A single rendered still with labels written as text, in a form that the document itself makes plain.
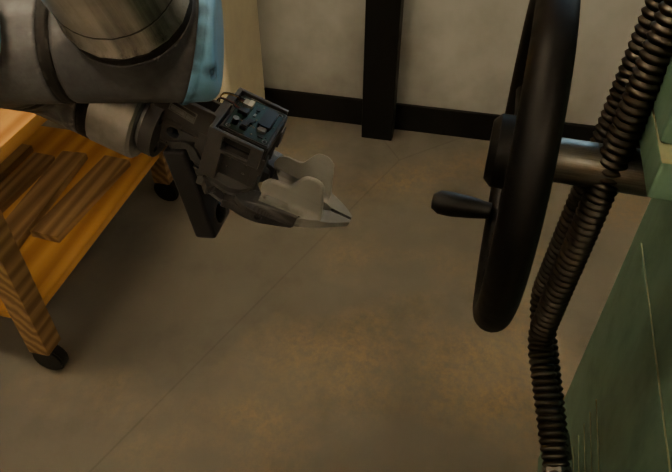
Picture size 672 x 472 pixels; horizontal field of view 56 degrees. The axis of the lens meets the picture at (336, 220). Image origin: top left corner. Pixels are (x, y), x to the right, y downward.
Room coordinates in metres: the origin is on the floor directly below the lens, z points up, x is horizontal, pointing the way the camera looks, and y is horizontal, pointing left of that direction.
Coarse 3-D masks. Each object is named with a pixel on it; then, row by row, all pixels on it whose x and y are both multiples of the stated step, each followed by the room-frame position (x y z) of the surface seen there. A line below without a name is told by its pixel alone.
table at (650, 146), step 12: (648, 120) 0.38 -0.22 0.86; (648, 132) 0.37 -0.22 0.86; (648, 144) 0.36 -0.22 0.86; (660, 144) 0.34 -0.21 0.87; (648, 156) 0.35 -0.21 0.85; (660, 156) 0.33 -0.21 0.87; (648, 168) 0.34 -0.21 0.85; (660, 168) 0.32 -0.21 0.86; (648, 180) 0.33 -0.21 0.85; (660, 180) 0.32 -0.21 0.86; (648, 192) 0.32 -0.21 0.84; (660, 192) 0.32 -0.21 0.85
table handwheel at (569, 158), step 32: (544, 0) 0.39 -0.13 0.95; (576, 0) 0.39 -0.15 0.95; (544, 32) 0.36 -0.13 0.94; (576, 32) 0.36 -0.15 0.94; (544, 64) 0.34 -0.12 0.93; (512, 96) 0.53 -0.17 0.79; (544, 96) 0.32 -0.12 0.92; (512, 128) 0.41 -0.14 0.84; (544, 128) 0.31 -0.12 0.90; (512, 160) 0.30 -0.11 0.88; (544, 160) 0.30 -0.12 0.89; (576, 160) 0.39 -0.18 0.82; (640, 160) 0.38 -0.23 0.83; (512, 192) 0.29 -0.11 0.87; (544, 192) 0.29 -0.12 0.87; (640, 192) 0.37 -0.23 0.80; (512, 224) 0.28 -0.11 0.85; (480, 256) 0.42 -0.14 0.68; (512, 256) 0.28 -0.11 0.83; (480, 288) 0.37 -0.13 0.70; (512, 288) 0.27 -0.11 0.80; (480, 320) 0.30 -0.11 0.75
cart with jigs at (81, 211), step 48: (0, 144) 0.83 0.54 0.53; (48, 144) 1.34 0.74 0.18; (96, 144) 1.34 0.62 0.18; (0, 192) 1.12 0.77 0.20; (48, 192) 1.12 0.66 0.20; (96, 192) 1.12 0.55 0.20; (0, 240) 0.77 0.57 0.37; (48, 240) 0.98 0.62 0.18; (0, 288) 0.76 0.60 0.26; (48, 288) 0.84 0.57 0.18; (48, 336) 0.77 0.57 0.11
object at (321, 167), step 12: (288, 156) 0.50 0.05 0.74; (324, 156) 0.49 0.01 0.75; (276, 168) 0.50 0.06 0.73; (288, 168) 0.50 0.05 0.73; (300, 168) 0.50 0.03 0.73; (312, 168) 0.49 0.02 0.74; (324, 168) 0.49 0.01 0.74; (288, 180) 0.49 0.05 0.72; (324, 180) 0.49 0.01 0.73; (324, 192) 0.49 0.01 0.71; (324, 204) 0.48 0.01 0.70; (336, 204) 0.48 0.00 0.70; (348, 216) 0.47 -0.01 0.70
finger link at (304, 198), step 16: (272, 192) 0.46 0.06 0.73; (288, 192) 0.46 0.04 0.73; (304, 192) 0.46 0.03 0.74; (320, 192) 0.45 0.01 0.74; (288, 208) 0.46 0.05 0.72; (304, 208) 0.46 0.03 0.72; (320, 208) 0.45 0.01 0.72; (304, 224) 0.45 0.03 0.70; (320, 224) 0.45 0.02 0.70; (336, 224) 0.46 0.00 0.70
